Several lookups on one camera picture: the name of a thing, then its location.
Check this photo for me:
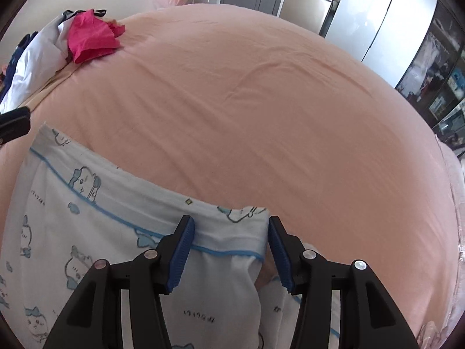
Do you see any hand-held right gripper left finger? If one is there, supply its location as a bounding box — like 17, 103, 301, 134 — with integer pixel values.
43, 215, 196, 349

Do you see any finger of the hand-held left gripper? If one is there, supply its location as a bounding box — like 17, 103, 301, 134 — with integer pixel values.
0, 106, 32, 145

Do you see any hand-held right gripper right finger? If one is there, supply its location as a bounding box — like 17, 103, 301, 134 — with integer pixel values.
268, 216, 421, 349

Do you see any white blue-print pajama top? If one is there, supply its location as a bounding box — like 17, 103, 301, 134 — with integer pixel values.
0, 122, 344, 349

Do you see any pile of unfolded clothes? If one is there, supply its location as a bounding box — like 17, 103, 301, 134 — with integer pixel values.
0, 9, 108, 115

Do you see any cream garment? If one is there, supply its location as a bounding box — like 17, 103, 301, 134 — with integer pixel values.
25, 67, 78, 113

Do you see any navy white-striped garment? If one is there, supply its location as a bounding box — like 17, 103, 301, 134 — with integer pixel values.
0, 33, 39, 99

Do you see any magenta garment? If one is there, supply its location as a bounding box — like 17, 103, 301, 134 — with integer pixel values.
67, 10, 126, 64

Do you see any bed with pink sheet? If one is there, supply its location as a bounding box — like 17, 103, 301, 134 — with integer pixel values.
0, 3, 465, 349

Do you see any black glass-door cabinet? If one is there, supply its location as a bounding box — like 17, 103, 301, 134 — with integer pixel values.
394, 0, 465, 146

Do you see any white wardrobe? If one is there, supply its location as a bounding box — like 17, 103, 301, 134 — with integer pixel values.
320, 0, 438, 88

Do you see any silver fridge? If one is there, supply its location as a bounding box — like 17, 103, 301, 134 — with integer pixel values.
278, 0, 340, 30

